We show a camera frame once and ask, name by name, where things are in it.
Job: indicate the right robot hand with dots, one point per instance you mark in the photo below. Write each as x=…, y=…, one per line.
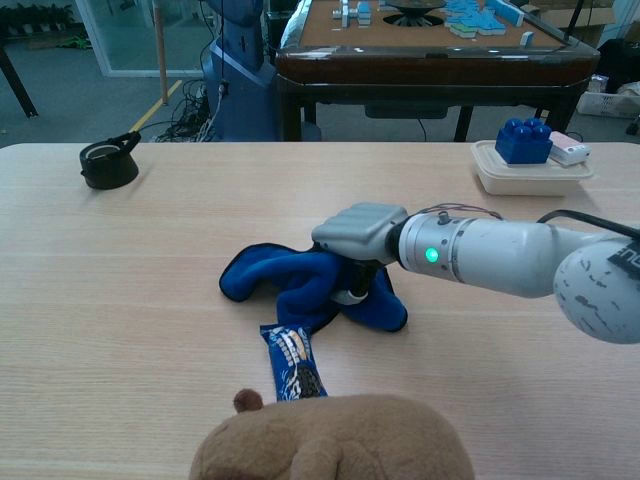
x=360, y=230

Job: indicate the blue cloth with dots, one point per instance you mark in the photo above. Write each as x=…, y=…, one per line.
x=260, y=270

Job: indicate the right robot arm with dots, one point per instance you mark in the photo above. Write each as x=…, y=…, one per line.
x=500, y=255

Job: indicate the blue cookie snack packet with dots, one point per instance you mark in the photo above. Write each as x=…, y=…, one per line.
x=295, y=365

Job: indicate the beige plastic food container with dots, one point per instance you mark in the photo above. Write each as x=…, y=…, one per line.
x=525, y=182

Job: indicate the dark brown mahjong table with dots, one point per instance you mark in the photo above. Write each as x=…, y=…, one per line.
x=425, y=65

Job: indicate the blue machine base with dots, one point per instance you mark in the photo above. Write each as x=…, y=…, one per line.
x=240, y=90

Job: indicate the blue toy building block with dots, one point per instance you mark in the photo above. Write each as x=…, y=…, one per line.
x=525, y=142

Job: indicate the brown capybara plush toy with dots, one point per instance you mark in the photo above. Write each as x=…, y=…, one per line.
x=325, y=440

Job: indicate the pink card box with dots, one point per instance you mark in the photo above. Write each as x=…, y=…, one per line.
x=567, y=147

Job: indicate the mahjong tile pile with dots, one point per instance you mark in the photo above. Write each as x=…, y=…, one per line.
x=475, y=17

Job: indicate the blue white mahjong tile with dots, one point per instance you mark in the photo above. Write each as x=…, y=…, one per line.
x=526, y=38

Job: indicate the small black teapot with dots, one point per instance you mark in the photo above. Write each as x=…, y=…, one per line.
x=107, y=172

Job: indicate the wooden pole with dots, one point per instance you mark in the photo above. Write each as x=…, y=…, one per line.
x=161, y=60

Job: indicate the white plastic crate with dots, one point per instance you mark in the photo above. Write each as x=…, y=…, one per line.
x=607, y=104

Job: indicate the black bag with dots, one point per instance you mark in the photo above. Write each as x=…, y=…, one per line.
x=617, y=62

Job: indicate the cardboard box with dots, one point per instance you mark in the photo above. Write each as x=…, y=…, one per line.
x=590, y=15

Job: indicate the white framed glass partition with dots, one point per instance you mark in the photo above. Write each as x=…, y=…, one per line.
x=95, y=40

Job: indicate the black table leg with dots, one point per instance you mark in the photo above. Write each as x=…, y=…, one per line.
x=20, y=95

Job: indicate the green potted plants row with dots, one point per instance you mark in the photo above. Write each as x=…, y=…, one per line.
x=35, y=20

